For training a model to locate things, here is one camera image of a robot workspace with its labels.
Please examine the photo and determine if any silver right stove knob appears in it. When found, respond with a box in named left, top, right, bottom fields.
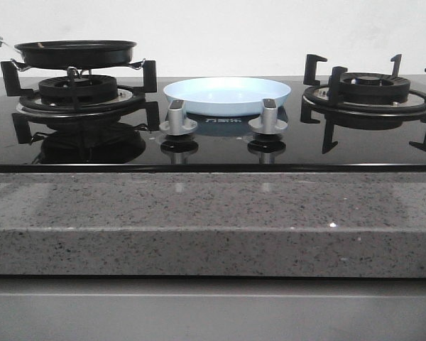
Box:
left=248, top=99, right=288, bottom=135

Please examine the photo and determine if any black glass gas cooktop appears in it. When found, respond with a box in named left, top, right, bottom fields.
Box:
left=0, top=77, right=426, bottom=173

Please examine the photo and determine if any black pan support grate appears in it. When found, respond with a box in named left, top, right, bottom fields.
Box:
left=302, top=54, right=426, bottom=120
left=1, top=60, right=157, bottom=119

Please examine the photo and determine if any light blue plate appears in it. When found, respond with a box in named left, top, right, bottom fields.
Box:
left=163, top=77, right=291, bottom=117

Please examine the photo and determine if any black frying pan green handle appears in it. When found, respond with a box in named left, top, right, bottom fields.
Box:
left=14, top=40, right=137, bottom=70

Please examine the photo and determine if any silver left stove knob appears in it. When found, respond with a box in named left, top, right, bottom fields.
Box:
left=159, top=99, right=198, bottom=136

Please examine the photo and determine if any wire pan reducer ring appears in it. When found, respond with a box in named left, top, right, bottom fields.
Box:
left=9, top=57, right=146, bottom=80

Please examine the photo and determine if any black right gas burner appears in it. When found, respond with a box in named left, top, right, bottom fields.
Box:
left=339, top=72, right=410, bottom=104

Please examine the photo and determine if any black right pan support grate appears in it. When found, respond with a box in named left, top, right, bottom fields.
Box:
left=302, top=54, right=426, bottom=120

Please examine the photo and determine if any black left pan support grate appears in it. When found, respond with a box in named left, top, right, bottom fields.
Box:
left=1, top=60, right=157, bottom=119

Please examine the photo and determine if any black left gas burner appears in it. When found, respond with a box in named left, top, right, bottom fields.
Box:
left=38, top=75, right=119, bottom=105

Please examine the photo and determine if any black gas burner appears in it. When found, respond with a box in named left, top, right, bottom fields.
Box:
left=38, top=75, right=119, bottom=105
left=339, top=72, right=410, bottom=104

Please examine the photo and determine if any silver stove knob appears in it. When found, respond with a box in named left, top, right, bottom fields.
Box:
left=159, top=99, right=198, bottom=136
left=248, top=99, right=288, bottom=135

